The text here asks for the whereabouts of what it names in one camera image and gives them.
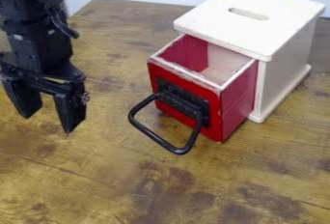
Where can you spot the red wooden drawer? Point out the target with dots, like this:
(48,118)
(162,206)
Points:
(213,73)

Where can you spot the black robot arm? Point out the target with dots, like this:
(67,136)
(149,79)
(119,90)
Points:
(20,10)

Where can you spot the white wooden cabinet box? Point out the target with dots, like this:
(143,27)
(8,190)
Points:
(269,30)

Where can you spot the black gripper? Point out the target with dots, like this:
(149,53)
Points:
(38,68)

